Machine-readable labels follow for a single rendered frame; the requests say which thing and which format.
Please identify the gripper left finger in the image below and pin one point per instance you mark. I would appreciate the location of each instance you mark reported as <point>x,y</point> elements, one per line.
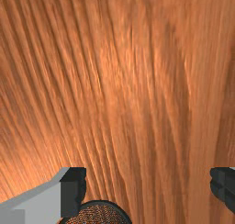
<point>46,200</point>

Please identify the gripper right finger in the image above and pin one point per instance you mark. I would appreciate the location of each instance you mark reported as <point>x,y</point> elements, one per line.
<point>225,186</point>

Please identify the dark mesh basket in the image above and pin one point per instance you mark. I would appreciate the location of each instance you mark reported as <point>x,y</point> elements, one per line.
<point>98,215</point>

